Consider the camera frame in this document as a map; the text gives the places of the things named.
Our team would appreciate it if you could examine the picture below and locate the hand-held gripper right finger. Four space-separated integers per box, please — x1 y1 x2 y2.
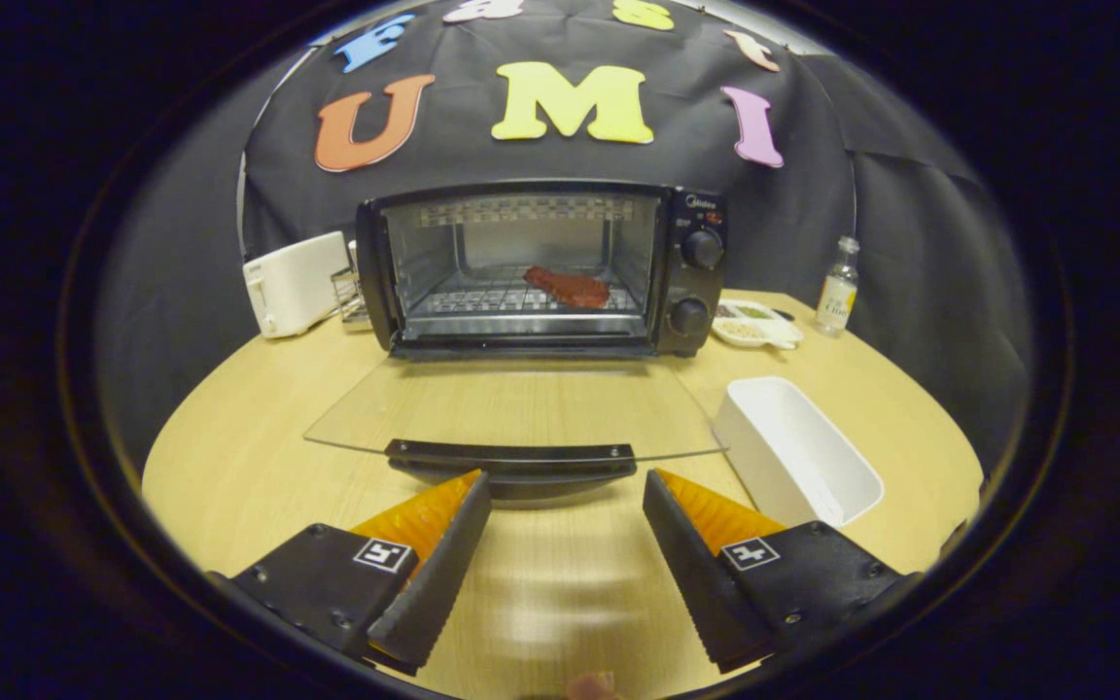
643 468 921 674

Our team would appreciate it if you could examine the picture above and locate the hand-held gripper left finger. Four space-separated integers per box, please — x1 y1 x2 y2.
208 470 493 677

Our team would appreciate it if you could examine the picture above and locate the black toaster oven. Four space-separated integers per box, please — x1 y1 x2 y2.
303 179 728 502

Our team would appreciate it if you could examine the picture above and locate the red-brown meat piece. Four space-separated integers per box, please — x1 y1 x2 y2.
523 265 612 310

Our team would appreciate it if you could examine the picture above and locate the white bread toaster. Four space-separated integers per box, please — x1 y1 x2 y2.
242 230 352 339

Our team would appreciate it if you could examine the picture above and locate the white rectangular tray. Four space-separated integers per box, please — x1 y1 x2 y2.
712 376 886 529

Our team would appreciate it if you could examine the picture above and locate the white divided plate with grains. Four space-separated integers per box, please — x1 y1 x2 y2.
712 299 804 351

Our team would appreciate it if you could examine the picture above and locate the clear bottle yellow label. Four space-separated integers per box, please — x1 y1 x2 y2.
815 235 860 338

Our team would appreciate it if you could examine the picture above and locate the black backdrop cloth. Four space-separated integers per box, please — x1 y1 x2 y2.
98 0 1033 468

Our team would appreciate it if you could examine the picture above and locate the small metal wire rack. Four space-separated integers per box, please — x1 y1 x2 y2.
331 241 373 332

